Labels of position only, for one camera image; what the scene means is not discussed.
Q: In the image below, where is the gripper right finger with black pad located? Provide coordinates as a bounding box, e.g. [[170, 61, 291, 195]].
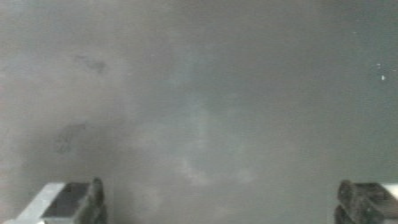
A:
[[333, 180, 398, 224]]

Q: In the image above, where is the white drawer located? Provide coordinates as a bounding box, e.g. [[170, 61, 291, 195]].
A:
[[0, 0, 398, 224]]

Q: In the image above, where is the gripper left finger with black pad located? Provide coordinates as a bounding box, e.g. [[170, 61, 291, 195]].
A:
[[10, 177, 109, 224]]

